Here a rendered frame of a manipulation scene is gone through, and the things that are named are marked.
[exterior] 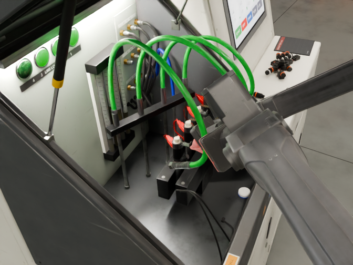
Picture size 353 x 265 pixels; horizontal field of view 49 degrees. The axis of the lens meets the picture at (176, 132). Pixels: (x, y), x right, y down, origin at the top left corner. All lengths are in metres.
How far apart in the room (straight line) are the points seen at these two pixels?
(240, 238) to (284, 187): 0.69
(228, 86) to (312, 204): 0.24
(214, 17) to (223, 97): 0.79
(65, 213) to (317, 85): 0.61
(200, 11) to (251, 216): 0.64
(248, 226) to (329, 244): 0.77
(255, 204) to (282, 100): 0.39
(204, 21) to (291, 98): 0.53
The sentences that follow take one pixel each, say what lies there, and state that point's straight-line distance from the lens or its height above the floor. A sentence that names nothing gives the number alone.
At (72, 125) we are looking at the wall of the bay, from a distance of 1.13.
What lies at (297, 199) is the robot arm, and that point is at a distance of 0.36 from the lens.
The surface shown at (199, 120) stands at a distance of 0.81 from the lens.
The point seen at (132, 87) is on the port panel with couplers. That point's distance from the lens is 1.33.
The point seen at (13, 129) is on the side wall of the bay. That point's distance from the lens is 0.82.
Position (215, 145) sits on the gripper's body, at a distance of 0.64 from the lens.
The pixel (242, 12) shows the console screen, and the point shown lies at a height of 1.23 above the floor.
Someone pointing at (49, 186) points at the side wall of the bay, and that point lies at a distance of 0.88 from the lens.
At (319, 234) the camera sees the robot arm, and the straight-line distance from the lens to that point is 0.33.
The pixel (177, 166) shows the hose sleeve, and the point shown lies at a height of 1.13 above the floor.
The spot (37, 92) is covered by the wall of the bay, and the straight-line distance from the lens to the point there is 0.99.
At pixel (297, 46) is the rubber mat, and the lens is 1.90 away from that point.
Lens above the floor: 1.80
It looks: 38 degrees down
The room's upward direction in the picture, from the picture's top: 3 degrees counter-clockwise
